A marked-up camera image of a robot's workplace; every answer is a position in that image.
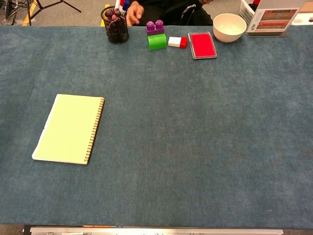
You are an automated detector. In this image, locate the bystander bare hand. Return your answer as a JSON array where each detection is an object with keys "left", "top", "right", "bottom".
[{"left": 124, "top": 0, "right": 145, "bottom": 26}]

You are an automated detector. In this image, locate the spiral notebook with brown cover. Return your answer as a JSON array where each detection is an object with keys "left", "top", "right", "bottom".
[{"left": 32, "top": 94, "right": 105, "bottom": 165}]

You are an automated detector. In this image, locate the black mesh pen cup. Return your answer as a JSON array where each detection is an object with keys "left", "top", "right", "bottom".
[{"left": 101, "top": 6, "right": 130, "bottom": 45}]

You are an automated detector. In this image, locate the bystander in black clothing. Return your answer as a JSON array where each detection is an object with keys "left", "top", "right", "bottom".
[{"left": 135, "top": 0, "right": 214, "bottom": 26}]

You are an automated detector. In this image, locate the purple two-stud building block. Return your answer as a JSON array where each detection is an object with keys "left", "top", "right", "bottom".
[{"left": 146, "top": 20, "right": 165, "bottom": 36}]

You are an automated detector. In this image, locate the green rounded building block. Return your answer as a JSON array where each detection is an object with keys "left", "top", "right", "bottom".
[{"left": 147, "top": 33, "right": 167, "bottom": 51}]

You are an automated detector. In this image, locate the white stamp with red cap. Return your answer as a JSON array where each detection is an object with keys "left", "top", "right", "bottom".
[{"left": 168, "top": 36, "right": 188, "bottom": 49}]

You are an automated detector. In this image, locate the red ink pad clear case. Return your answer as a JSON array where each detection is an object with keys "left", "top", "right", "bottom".
[{"left": 187, "top": 31, "right": 218, "bottom": 60}]

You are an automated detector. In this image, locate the cream white bowl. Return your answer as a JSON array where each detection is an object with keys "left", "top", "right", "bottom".
[{"left": 213, "top": 13, "right": 247, "bottom": 43}]

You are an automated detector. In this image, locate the black tripod stand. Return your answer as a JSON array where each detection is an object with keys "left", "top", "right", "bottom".
[{"left": 0, "top": 0, "right": 82, "bottom": 26}]

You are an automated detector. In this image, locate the white slotted plastic basket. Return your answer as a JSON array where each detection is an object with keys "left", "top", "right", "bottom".
[{"left": 239, "top": 0, "right": 260, "bottom": 25}]

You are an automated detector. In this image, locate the blue felt table cloth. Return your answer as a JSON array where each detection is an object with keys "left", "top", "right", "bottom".
[{"left": 0, "top": 24, "right": 313, "bottom": 227}]

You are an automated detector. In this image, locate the acrylic sign stand with card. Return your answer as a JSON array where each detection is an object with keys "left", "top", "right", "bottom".
[{"left": 246, "top": 0, "right": 306, "bottom": 38}]

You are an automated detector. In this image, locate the aluminium profile rail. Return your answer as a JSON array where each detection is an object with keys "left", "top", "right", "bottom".
[{"left": 29, "top": 226, "right": 284, "bottom": 235}]

